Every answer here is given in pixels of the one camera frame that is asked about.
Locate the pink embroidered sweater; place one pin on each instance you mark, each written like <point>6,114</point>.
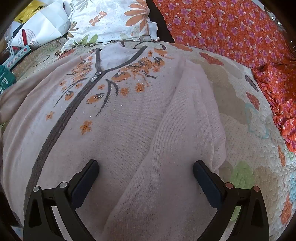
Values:
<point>129,139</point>

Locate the white floral pillow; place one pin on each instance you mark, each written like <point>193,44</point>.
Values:
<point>111,18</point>

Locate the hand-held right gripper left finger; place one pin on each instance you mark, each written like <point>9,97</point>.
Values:
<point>86,183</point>

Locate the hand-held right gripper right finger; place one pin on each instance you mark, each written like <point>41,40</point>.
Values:
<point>205,183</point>

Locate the quilted heart pattern bedspread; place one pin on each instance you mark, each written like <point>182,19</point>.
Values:
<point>242,143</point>

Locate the light blue blister strip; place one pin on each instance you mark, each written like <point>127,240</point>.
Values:
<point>16,55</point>

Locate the white plastic bag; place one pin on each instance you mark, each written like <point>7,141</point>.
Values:
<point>46,25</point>

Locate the orange floral cloth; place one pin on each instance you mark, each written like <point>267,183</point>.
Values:
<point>219,27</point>

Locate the yellow plastic bag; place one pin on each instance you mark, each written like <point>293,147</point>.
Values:
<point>30,9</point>

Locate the teal box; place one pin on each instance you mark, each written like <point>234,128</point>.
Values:
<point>5,78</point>

